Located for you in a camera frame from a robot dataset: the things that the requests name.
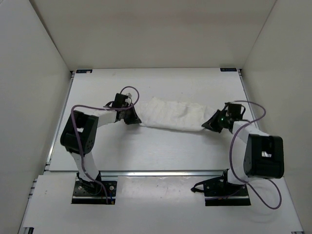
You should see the white pleated skirt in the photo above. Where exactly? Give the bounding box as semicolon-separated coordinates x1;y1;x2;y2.
135;97;215;132

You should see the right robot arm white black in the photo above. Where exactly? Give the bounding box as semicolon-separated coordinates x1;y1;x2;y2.
202;102;284;195

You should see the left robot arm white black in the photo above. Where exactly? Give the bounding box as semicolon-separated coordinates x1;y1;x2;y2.
60;93;141;194

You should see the right corner label sticker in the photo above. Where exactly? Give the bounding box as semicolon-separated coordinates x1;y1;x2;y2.
220;68;237;72

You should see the corner label sticker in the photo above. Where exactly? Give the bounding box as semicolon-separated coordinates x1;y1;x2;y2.
220;68;237;72
76;69;93;74

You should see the left corner label sticker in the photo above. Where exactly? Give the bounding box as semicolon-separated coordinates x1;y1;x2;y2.
76;69;93;74

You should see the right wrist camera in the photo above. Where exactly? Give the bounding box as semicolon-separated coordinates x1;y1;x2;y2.
224;102;231;108

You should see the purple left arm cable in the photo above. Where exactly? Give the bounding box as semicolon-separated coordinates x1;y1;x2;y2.
70;86;140;204

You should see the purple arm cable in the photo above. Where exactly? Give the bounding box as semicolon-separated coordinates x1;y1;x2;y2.
70;86;140;204
229;100;283;210

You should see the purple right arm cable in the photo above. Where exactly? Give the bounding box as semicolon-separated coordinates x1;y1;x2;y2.
229;100;283;210

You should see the aluminium front table rail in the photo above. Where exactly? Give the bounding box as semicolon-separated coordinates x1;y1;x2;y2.
100;170;223;177

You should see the black base cable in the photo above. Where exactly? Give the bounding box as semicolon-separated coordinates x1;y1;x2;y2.
190;181;208;194

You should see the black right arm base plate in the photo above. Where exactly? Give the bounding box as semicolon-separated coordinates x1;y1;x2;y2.
203;176;251;207

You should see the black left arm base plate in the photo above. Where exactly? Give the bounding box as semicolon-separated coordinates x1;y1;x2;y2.
71;177;117;205

